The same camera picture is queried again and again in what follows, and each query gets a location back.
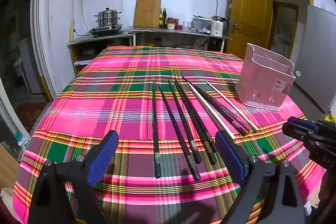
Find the dark sauce bottle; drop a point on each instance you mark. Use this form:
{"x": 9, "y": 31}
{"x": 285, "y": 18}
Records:
{"x": 164, "y": 19}

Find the white storage box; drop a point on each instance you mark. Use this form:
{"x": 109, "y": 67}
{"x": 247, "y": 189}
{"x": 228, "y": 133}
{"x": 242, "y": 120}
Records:
{"x": 200, "y": 26}

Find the clear drinking glass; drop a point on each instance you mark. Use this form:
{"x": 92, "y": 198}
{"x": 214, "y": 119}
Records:
{"x": 186, "y": 25}

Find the low metal counter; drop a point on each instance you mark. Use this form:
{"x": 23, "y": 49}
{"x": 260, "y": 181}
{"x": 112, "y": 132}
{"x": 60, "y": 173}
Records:
{"x": 86, "y": 41}

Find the person's right forearm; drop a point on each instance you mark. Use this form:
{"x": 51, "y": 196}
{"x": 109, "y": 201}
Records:
{"x": 329, "y": 195}

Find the yellow wooden door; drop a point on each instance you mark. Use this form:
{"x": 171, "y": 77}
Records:
{"x": 249, "y": 8}

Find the pink plastic utensil holder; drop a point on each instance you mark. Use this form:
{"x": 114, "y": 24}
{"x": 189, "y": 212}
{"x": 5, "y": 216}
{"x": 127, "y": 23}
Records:
{"x": 262, "y": 82}

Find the pink plaid tablecloth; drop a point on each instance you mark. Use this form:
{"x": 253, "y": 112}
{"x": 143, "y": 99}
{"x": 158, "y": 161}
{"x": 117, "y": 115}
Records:
{"x": 118, "y": 108}

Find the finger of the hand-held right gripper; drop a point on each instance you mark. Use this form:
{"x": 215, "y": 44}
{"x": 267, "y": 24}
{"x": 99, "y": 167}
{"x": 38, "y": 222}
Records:
{"x": 300, "y": 124}
{"x": 298, "y": 137}

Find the red jar white label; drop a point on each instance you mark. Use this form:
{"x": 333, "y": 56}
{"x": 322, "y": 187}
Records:
{"x": 171, "y": 24}

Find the steel kitchen table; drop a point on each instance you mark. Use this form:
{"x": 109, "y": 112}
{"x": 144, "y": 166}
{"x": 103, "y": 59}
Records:
{"x": 162, "y": 31}

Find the beige power strip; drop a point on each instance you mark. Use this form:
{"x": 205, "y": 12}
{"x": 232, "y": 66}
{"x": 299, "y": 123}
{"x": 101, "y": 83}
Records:
{"x": 72, "y": 31}

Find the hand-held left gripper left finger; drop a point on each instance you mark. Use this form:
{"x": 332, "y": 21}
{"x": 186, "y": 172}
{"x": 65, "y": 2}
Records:
{"x": 103, "y": 158}

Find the steel steamer pot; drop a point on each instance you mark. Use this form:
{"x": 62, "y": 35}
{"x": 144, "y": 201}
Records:
{"x": 108, "y": 18}

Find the yellow label oil bottle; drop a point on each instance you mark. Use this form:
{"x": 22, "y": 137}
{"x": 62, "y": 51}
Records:
{"x": 160, "y": 19}

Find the white electric kettle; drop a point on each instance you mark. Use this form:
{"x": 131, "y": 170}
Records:
{"x": 217, "y": 27}

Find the gas stove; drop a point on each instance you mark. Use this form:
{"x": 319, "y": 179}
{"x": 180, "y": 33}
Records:
{"x": 105, "y": 31}

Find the beige wooden chopstick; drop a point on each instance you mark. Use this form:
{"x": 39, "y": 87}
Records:
{"x": 231, "y": 106}
{"x": 209, "y": 108}

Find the black chopstick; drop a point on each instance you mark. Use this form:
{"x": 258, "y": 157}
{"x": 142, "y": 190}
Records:
{"x": 184, "y": 121}
{"x": 178, "y": 132}
{"x": 214, "y": 106}
{"x": 156, "y": 134}
{"x": 230, "y": 115}
{"x": 194, "y": 121}

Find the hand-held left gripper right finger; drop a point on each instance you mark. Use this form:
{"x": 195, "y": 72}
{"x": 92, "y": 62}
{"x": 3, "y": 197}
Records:
{"x": 231, "y": 158}

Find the small red jar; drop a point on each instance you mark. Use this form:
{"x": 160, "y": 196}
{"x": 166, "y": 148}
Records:
{"x": 176, "y": 22}

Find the wooden cutting board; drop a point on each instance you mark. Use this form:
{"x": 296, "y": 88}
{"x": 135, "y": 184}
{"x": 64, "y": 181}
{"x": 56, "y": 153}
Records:
{"x": 147, "y": 11}

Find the grey refrigerator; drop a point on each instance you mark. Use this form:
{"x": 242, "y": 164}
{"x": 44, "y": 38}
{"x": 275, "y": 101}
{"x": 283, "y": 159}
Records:
{"x": 317, "y": 56}

